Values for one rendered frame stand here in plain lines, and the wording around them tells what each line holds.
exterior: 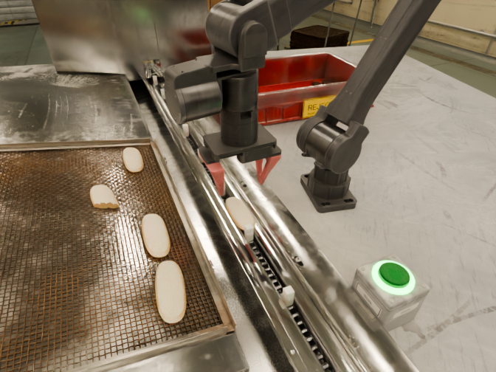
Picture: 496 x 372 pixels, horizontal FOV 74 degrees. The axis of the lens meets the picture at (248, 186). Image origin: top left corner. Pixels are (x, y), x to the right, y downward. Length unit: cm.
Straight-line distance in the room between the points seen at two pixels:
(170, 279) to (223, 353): 12
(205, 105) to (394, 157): 60
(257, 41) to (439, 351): 47
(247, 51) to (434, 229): 50
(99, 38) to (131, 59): 11
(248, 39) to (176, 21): 87
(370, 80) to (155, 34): 82
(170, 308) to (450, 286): 44
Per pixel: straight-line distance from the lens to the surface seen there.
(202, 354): 42
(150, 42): 126
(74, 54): 126
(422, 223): 73
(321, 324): 49
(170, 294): 45
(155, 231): 53
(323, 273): 53
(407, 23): 66
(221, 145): 50
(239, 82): 45
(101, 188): 63
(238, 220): 60
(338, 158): 61
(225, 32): 43
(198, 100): 43
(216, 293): 46
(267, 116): 99
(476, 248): 73
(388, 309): 48
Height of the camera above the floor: 127
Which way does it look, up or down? 37 degrees down
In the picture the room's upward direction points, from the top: straight up
